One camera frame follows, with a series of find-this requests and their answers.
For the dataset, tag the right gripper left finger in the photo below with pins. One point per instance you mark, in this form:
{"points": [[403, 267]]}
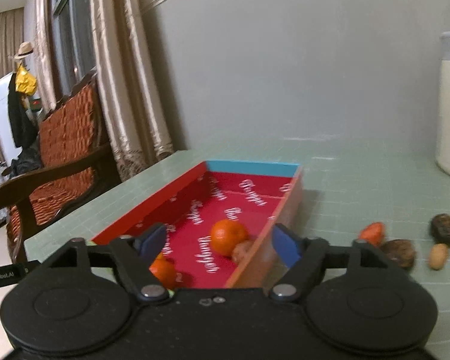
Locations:
{"points": [[133, 258]]}

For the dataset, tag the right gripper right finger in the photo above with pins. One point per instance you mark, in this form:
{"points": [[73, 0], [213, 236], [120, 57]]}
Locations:
{"points": [[303, 257]]}

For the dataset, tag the orange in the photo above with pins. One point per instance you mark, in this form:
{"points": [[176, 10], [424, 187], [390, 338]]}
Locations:
{"points": [[225, 235], [164, 270]]}

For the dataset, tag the brown cup-shaped fruit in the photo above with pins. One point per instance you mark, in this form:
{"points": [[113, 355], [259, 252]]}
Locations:
{"points": [[240, 251]]}

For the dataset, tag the red strawberry piece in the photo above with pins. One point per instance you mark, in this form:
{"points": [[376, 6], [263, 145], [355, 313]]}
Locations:
{"points": [[374, 234]]}

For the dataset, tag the dark mangosteen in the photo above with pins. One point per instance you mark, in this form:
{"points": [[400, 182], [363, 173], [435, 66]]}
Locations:
{"points": [[400, 251], [440, 229]]}

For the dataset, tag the tan round longan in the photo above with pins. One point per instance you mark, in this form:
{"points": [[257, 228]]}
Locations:
{"points": [[438, 256]]}

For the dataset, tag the colourful cardboard box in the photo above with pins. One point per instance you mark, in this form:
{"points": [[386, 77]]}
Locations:
{"points": [[258, 195]]}

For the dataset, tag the wooden wicker armchair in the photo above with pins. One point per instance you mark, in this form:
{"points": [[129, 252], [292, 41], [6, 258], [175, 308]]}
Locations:
{"points": [[78, 166]]}

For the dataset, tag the beige satin curtain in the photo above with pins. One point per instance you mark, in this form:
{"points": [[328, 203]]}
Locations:
{"points": [[129, 97]]}

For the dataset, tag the white refrigerator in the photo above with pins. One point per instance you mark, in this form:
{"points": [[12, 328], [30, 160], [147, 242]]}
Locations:
{"points": [[9, 150]]}

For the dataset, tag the yellow bag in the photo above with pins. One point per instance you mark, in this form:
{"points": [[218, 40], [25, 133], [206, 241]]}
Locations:
{"points": [[25, 82]]}

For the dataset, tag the straw hat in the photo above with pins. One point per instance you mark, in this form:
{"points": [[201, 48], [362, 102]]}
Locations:
{"points": [[25, 49]]}

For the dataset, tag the window frame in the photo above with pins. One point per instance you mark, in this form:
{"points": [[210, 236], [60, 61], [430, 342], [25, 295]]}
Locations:
{"points": [[71, 25]]}

